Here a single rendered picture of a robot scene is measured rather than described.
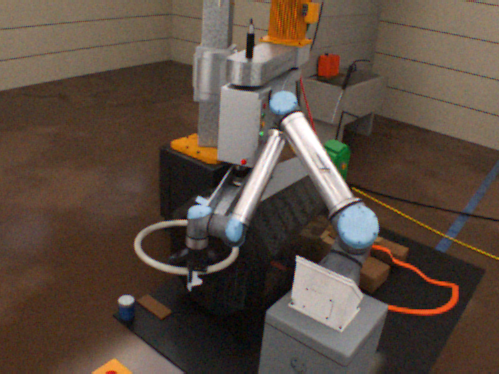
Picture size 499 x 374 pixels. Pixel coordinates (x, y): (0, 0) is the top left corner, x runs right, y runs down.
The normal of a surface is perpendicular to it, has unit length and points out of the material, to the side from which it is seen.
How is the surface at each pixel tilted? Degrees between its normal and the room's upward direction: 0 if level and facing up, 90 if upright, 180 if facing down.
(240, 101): 90
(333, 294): 90
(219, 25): 90
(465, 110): 90
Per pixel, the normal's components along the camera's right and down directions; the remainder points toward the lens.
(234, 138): -0.36, 0.37
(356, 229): -0.11, -0.28
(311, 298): -0.59, 0.30
